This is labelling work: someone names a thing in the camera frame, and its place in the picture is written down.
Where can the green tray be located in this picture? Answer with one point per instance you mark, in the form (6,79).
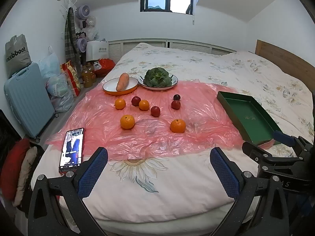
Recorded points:
(248,118)

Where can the blue-rimmed white plate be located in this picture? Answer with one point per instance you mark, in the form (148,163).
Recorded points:
(174,81)

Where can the white louvred radiator cover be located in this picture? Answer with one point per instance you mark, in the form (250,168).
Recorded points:
(118,50)

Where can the clear plastic bag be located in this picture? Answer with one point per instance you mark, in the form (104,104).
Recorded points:
(92,27)

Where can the orange rice bag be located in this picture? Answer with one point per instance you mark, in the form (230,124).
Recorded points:
(72,76)

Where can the beige cushion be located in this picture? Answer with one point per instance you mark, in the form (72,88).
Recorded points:
(24,174)

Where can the black panel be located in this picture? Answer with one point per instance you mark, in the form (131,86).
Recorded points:
(7,132)

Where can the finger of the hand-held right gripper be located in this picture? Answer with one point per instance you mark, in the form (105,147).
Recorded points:
(283,137)
(256,152)

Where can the light blue suitcase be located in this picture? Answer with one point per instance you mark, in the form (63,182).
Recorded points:
(27,98)

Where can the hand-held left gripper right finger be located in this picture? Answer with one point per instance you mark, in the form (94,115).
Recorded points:
(224,174)

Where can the purple fan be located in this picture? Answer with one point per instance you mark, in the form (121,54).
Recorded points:
(81,44)
(83,11)

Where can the red cushion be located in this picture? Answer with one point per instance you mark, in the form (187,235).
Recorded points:
(13,167)

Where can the green bok choy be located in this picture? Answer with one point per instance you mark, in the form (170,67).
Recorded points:
(157,77)

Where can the floral bed cover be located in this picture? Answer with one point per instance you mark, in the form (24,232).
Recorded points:
(196,61)

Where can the plaid scarf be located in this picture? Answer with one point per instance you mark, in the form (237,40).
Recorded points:
(70,34)

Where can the wooden headboard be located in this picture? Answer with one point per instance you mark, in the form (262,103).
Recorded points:
(283,56)

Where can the yellow oil bottle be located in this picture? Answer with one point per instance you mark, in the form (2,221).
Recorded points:
(86,77)
(93,75)

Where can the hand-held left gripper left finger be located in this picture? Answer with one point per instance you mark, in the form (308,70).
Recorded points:
(94,172)

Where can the dark purple plum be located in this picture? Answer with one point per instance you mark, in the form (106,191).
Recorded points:
(176,97)

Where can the black smartphone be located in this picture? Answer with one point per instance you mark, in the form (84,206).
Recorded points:
(71,150)

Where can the white paper bag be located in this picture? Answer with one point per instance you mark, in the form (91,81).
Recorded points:
(97,50)

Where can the pale blue plastic bag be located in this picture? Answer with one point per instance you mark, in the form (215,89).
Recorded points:
(60,91)
(49,64)

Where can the red apple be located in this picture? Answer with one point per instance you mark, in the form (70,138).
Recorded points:
(175,104)
(136,100)
(155,111)

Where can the carrot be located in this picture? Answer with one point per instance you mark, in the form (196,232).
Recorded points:
(122,81)

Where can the red plastic bag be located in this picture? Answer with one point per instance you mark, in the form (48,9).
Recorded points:
(105,66)

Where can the pink plastic sheet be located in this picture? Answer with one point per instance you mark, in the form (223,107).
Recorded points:
(152,135)

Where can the grey shopping bag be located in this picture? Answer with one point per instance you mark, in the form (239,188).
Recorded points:
(17,54)

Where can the orange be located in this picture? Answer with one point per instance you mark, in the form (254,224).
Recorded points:
(144,105)
(127,122)
(120,104)
(178,125)

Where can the orange plate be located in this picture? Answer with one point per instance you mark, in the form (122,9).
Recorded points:
(109,87)

